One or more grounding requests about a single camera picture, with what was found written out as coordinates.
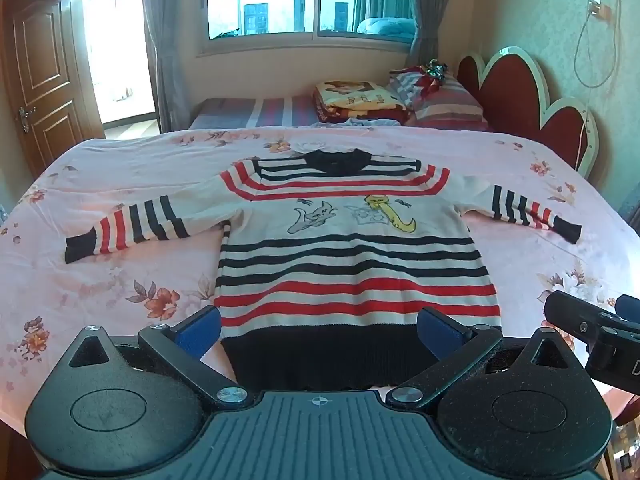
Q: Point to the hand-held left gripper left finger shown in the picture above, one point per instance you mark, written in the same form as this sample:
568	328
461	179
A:
200	332

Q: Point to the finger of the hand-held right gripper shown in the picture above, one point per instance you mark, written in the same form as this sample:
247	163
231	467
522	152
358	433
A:
629	307
575	312

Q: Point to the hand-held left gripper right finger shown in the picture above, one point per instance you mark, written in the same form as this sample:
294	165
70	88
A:
439	330

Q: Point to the striped knit sweater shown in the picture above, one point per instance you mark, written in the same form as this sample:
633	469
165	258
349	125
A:
350	260

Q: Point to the pink floral bedsheet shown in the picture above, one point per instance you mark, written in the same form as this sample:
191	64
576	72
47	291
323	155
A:
125	170

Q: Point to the light blue cloth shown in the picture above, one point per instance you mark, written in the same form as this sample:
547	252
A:
360	122

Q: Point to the striped mattress cover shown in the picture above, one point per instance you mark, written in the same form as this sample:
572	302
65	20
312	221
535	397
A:
250	112

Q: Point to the red scalloped headboard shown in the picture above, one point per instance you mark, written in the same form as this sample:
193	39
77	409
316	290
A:
515	95

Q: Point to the striped pillow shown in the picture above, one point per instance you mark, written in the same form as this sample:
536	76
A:
445	102

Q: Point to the folded printed blanket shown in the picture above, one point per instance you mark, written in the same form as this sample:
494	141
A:
355	100

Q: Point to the shiny ribbon bow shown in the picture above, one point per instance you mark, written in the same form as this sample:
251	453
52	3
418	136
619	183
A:
434	70

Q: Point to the grey curtain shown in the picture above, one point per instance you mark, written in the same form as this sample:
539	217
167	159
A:
434	15
167	50

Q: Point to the brown wooden door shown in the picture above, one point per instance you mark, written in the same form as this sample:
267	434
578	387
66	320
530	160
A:
45	85

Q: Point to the teal quilt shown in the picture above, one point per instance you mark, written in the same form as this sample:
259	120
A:
385	26

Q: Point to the sliding glass window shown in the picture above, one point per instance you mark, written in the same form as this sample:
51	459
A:
280	5

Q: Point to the wall charger plug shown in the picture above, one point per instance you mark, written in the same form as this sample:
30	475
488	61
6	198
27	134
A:
597	8

